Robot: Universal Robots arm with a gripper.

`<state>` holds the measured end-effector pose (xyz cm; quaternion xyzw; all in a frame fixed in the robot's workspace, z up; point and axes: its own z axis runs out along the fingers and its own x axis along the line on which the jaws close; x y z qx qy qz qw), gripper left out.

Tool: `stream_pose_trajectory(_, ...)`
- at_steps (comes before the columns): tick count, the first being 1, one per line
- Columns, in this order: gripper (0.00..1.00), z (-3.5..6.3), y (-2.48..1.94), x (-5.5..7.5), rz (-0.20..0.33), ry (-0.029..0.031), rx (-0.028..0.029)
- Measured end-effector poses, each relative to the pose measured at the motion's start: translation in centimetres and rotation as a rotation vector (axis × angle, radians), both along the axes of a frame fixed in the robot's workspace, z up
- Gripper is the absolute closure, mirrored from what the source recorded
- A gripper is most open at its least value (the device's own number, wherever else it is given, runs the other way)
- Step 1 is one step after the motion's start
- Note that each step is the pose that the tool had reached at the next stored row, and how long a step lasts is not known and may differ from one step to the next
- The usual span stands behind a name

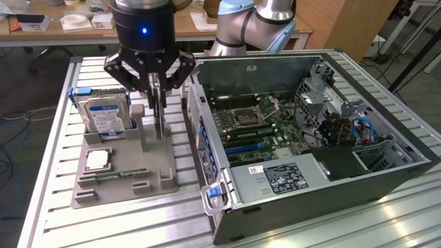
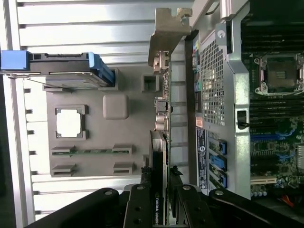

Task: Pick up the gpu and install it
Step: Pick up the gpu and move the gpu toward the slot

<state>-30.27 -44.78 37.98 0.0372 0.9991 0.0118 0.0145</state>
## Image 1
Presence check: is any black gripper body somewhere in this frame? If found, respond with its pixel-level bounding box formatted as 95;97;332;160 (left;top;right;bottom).
111;4;181;75

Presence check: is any green graphics card black cooler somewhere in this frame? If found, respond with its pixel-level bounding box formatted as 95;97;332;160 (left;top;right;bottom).
151;73;167;142

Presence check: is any beige card retention latch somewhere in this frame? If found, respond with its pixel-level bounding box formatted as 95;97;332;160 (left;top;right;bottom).
180;77;192;100

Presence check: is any plain white box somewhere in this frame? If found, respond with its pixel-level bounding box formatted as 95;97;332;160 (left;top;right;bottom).
91;13;116;30

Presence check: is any hard disk in blue caddy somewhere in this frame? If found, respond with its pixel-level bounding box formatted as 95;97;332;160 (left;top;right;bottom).
67;84;133;142

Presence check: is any white paper stack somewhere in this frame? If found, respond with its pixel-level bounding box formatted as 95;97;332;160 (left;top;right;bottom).
190;11;218;32

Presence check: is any white square dish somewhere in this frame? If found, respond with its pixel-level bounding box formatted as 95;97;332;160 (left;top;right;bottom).
60;14;95;34

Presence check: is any black office chair base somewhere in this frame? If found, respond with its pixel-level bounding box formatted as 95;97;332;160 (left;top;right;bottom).
23;44;75;76

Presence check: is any wooden desk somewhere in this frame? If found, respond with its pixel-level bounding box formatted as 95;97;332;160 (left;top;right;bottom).
0;0;314;56

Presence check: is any CPU socket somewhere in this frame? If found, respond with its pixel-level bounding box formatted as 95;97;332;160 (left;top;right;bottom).
232;108;265;129

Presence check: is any metal socket cover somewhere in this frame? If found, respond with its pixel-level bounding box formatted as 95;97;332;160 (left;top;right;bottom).
254;95;281;122

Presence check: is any installed RAM stick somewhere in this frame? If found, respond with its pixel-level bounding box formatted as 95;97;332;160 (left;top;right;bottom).
226;128;276;142

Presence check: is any grey parts rack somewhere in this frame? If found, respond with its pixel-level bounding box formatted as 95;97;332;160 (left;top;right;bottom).
69;103;178;210

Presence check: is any white box with black top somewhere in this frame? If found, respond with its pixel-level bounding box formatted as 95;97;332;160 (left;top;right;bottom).
15;14;51;33

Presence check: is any silver CPU chip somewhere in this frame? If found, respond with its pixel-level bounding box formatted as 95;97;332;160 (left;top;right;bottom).
85;151;111;171

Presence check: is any blue expansion slot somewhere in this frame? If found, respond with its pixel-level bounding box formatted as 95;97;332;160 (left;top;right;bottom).
224;143;264;156

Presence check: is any green motherboard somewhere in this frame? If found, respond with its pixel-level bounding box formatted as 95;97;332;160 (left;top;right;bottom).
206;87;310;167

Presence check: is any green RAM stick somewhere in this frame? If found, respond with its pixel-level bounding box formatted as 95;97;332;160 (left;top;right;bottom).
95;169;143;181

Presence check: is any silver drive cage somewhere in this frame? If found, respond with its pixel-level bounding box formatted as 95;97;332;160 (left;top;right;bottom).
294;61;348;147

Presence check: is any grey power supply unit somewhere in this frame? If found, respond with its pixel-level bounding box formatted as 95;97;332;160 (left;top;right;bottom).
229;153;332;205

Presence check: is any wooden cabinet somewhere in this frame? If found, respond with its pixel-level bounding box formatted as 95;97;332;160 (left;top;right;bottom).
294;0;401;63

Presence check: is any black open PC case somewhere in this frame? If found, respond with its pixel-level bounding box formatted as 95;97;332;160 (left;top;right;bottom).
181;53;441;245

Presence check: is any black stand leg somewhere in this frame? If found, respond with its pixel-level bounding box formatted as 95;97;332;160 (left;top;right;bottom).
388;25;441;94

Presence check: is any white floor cable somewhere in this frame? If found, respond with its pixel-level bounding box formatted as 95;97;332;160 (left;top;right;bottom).
0;105;56;122

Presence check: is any blue floor cable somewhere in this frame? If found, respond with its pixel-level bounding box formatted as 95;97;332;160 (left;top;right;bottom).
0;113;32;221

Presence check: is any blue disk wire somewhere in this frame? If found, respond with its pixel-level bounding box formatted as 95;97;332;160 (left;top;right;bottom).
350;117;377;146

